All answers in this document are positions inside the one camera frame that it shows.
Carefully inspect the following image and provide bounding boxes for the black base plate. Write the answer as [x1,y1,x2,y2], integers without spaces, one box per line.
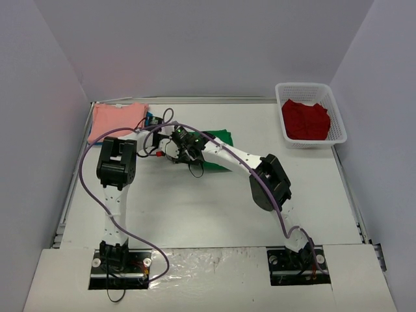
[88,250,152,290]
[266,248,331,287]

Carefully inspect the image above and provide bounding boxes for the green t shirt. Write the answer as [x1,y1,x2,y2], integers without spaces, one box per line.
[192,129,233,172]

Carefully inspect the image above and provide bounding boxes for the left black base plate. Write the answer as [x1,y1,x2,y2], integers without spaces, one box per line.
[88,250,152,290]

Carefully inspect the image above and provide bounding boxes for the pink folded t shirt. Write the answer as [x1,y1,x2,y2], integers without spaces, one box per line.
[88,103,149,144]

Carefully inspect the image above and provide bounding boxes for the thin black cable loop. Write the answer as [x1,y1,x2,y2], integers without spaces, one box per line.
[106,285,129,304]

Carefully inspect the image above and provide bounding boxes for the white plastic basket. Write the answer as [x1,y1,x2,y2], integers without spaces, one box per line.
[275,82,347,149]

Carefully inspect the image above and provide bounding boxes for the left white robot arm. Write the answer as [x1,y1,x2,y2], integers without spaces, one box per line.
[96,118,168,272]

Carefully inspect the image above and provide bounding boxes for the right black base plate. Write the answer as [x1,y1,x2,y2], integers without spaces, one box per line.
[266,248,331,287]

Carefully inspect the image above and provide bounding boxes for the red t shirt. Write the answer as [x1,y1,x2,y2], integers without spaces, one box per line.
[281,99,331,140]

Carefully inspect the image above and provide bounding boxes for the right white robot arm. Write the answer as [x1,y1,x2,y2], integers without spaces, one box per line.
[166,124,312,268]

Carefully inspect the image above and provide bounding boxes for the blue folded t shirt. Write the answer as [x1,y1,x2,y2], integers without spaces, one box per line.
[144,111,153,127]

